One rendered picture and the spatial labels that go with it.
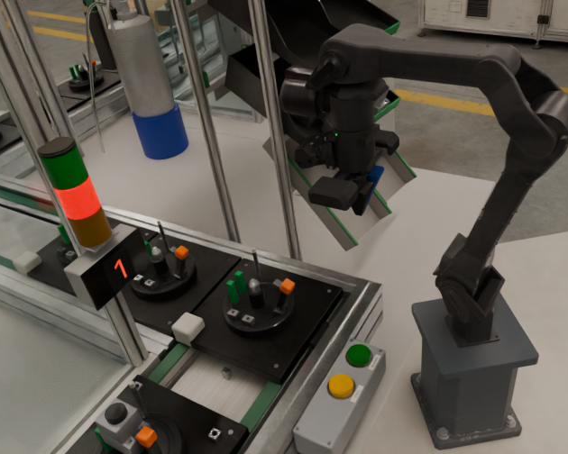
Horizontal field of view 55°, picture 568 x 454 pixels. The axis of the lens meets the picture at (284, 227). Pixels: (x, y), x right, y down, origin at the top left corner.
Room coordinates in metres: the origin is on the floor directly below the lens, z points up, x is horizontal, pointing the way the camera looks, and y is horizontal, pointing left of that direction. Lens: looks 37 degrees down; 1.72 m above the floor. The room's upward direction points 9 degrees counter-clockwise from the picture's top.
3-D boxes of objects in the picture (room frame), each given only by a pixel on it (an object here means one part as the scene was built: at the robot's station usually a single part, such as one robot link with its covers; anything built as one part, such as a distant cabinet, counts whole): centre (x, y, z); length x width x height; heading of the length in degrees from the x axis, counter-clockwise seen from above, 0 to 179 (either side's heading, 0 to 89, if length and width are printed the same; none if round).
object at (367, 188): (0.66, -0.11, 1.25); 0.06 x 0.04 x 0.07; 53
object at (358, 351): (0.61, -0.09, 0.96); 0.04 x 0.04 x 0.02
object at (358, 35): (0.60, -0.20, 1.45); 0.29 x 0.08 x 0.11; 49
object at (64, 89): (2.17, 0.68, 1.01); 0.24 x 0.24 x 0.13; 53
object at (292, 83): (0.70, -0.08, 1.43); 0.12 x 0.08 x 0.11; 49
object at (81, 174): (0.67, 0.28, 1.38); 0.05 x 0.05 x 0.05
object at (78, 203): (0.67, 0.28, 1.33); 0.05 x 0.05 x 0.05
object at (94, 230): (0.67, 0.28, 1.28); 0.05 x 0.05 x 0.05
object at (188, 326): (0.75, 0.07, 1.01); 0.24 x 0.24 x 0.13; 53
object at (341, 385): (0.56, -0.05, 0.96); 0.04 x 0.04 x 0.02
